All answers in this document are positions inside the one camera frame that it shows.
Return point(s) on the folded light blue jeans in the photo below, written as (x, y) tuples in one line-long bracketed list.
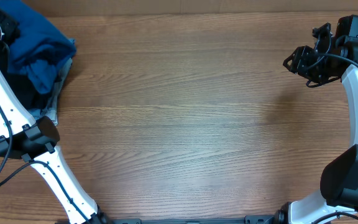
[(51, 108)]

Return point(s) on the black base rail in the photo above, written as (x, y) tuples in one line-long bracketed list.
[(248, 219)]

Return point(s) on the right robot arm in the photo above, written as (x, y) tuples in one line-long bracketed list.
[(338, 189)]

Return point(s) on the blue polo shirt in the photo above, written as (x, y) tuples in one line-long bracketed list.
[(36, 30)]

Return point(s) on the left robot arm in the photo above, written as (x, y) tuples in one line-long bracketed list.
[(35, 141)]

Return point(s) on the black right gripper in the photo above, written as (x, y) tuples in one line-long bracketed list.
[(305, 62)]

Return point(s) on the folded black shirt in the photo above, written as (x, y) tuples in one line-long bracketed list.
[(23, 90)]

